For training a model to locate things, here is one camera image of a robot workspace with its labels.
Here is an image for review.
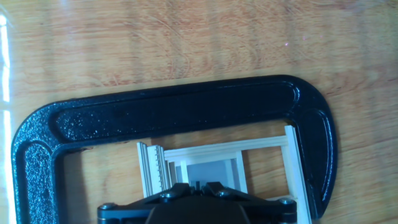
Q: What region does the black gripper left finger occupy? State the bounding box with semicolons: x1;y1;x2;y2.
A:
96;181;197;224

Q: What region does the black metal C-clamp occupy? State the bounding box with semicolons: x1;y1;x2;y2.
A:
11;74;339;224

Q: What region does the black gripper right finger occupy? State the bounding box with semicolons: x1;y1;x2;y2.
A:
196;181;297;224

